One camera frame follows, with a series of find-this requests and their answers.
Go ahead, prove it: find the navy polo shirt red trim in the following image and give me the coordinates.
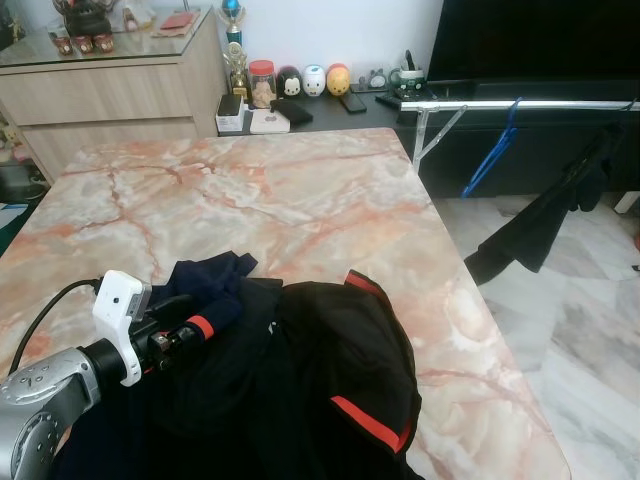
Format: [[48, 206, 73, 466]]
[[50, 250, 426, 480]]

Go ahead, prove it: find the blue plastic hanger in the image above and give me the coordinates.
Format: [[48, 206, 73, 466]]
[[461, 97, 523, 199]]

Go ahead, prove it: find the light wooden cabinet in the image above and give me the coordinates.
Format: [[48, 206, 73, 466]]
[[0, 8, 229, 181]]

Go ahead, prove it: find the black wallet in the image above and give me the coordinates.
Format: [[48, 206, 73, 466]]
[[270, 98, 313, 126]]

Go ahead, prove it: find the red lidded glass jar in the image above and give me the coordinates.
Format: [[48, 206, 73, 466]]
[[248, 60, 278, 109]]

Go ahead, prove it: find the black white-faced round plush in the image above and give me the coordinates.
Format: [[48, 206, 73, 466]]
[[276, 67, 304, 99]]

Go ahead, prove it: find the gold blue trophy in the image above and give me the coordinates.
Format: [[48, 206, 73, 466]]
[[220, 0, 251, 99]]

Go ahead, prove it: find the white blue round plush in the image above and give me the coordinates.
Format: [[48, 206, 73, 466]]
[[302, 65, 327, 98]]

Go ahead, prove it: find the black phone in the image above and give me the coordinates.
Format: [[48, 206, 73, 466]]
[[337, 92, 368, 114]]

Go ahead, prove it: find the black TV console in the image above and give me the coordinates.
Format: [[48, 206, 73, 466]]
[[215, 80, 640, 201]]

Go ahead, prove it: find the yellow red round plush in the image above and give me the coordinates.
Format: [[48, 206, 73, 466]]
[[326, 63, 352, 97]]

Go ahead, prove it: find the silver metal clothes rack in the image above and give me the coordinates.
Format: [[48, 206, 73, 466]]
[[400, 98, 640, 173]]

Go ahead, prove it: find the red booklet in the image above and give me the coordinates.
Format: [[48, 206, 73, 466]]
[[158, 10, 199, 33]]

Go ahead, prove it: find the dark ornament on stand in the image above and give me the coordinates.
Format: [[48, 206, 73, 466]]
[[50, 0, 119, 56]]

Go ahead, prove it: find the green white mug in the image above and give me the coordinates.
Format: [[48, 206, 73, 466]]
[[395, 50, 429, 99]]

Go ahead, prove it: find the black flat television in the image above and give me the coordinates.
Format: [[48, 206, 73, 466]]
[[427, 0, 640, 83]]

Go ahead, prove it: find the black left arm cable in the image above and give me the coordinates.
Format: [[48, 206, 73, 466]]
[[8, 278, 101, 376]]

